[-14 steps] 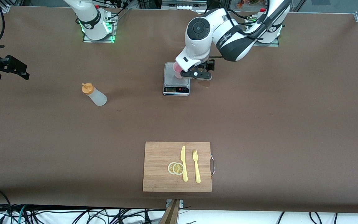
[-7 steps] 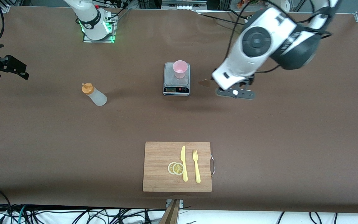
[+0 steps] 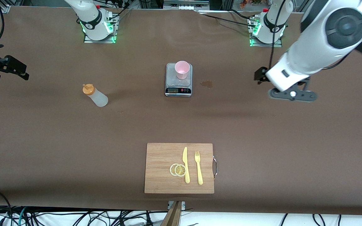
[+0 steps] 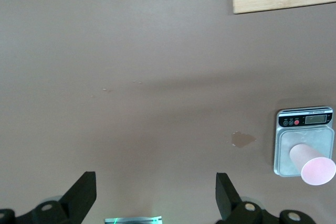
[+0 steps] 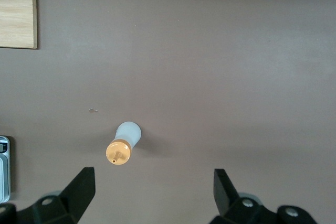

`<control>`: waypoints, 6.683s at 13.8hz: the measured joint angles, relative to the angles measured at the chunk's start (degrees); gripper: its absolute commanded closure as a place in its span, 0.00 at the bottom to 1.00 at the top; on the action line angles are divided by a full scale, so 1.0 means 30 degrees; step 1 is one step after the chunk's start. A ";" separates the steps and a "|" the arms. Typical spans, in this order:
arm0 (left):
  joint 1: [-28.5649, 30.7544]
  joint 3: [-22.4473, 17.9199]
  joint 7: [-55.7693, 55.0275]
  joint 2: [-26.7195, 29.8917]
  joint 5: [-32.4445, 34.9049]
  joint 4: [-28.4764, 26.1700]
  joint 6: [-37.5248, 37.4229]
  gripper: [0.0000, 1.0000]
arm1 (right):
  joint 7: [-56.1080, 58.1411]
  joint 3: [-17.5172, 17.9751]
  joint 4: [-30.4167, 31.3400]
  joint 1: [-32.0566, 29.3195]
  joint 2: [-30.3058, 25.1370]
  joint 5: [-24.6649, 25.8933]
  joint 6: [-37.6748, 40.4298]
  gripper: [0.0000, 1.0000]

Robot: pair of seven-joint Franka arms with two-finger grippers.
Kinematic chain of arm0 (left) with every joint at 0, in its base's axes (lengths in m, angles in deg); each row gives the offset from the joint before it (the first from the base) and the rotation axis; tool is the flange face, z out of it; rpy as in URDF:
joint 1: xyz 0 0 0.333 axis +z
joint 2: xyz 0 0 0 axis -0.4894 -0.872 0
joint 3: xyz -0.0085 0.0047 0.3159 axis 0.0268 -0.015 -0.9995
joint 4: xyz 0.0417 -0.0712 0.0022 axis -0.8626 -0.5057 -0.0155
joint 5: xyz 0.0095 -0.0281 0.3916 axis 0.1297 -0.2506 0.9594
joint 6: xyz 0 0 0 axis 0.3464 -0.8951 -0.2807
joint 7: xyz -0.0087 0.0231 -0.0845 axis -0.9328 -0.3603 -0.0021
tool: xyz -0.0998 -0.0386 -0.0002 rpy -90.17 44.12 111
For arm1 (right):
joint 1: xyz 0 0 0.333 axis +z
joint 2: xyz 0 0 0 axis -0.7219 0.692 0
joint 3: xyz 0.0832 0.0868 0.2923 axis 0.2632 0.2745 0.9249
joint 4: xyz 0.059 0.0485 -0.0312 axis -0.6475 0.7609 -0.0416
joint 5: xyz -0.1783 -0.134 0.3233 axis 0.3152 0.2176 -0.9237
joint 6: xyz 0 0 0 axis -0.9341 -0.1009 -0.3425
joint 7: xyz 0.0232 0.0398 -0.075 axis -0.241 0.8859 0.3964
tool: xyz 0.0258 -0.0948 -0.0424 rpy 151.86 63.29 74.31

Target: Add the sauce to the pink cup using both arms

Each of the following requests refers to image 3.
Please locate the silver digital kitchen scale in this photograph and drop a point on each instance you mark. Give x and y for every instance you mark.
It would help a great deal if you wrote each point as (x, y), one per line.
(171, 80)

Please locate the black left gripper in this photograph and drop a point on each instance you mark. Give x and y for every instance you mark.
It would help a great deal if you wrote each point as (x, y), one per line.
(260, 74)

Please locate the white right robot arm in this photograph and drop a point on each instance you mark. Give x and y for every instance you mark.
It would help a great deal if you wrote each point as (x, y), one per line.
(90, 15)

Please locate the pink plastic cup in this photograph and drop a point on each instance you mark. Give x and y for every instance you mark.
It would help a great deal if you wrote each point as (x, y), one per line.
(182, 70)

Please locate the yellow plastic fork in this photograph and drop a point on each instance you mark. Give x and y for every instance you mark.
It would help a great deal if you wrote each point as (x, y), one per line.
(199, 172)

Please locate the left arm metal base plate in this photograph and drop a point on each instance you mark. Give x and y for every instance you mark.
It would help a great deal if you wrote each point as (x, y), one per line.
(266, 45)

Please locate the brown liquid spill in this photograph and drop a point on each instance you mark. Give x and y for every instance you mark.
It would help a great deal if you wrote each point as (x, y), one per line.
(206, 83)

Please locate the wooden cutting board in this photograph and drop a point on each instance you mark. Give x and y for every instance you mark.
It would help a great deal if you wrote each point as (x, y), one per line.
(159, 169)

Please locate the wooden beam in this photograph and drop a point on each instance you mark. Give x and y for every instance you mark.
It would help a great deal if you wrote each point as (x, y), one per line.
(173, 216)

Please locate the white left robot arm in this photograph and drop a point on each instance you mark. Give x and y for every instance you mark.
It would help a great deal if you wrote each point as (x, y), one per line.
(319, 47)

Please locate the white power strip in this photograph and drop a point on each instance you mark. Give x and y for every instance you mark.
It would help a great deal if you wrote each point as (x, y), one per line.
(184, 7)

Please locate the yellow plastic knife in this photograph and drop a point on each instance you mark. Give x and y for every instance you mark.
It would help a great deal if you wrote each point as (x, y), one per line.
(185, 157)

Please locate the small metal bracket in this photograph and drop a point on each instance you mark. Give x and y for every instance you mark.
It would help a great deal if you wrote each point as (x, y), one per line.
(183, 205)

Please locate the lemon slice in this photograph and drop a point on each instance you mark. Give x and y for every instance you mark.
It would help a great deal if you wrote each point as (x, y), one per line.
(180, 170)

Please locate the brown table cover sheet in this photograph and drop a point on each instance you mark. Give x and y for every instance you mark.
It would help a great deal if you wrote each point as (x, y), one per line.
(74, 141)

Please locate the aluminium frame corner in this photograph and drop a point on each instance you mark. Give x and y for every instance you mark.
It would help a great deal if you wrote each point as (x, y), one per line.
(4, 8)

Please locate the squeeze bottle with orange cap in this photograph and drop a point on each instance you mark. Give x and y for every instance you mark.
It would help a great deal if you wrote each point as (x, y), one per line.
(98, 99)

